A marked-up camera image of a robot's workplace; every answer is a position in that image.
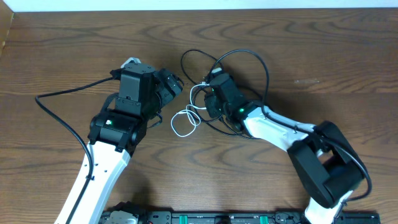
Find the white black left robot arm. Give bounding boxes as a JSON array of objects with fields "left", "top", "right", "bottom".
[{"left": 56, "top": 58, "right": 183, "bottom": 223}]

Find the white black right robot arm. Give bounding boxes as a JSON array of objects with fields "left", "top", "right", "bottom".
[{"left": 205, "top": 73, "right": 366, "bottom": 223}]

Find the black left camera cable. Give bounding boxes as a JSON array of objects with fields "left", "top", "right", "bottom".
[{"left": 34, "top": 70, "right": 124, "bottom": 224}]

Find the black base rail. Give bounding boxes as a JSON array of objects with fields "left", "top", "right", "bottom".
[{"left": 99, "top": 210, "right": 381, "bottom": 224}]

